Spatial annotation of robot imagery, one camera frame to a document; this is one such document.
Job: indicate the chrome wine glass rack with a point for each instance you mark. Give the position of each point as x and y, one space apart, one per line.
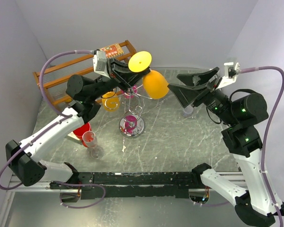
131 124

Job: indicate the red plastic cup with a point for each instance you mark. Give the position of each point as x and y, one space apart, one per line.
81 130

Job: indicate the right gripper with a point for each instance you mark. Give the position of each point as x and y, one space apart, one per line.
184 94

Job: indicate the orange wine glass front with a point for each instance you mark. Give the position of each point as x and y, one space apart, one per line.
154 83

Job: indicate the pink wine glass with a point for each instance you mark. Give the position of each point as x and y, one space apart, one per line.
130 93

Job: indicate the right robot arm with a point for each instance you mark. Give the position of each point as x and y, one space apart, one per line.
258 203

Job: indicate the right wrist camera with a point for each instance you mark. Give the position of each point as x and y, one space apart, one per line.
231 71

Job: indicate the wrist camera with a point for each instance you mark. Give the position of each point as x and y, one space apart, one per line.
231 71
100 63

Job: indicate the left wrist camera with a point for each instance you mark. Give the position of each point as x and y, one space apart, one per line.
100 63

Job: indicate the orange wine glass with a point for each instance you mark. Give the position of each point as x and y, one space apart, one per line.
110 101
154 83

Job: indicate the white card box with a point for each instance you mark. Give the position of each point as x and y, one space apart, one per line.
71 136

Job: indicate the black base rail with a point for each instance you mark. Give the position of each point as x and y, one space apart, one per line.
139 184

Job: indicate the small clear purple cup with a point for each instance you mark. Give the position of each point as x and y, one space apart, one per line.
187 111

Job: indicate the orange spiral notebook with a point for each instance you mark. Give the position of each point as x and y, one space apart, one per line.
112 50

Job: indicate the clear wine glass left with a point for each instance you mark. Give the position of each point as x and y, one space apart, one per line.
90 140

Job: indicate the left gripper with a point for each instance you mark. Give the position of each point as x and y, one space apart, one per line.
128 78

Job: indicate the wooden shelf rack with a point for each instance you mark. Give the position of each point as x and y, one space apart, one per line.
55 77

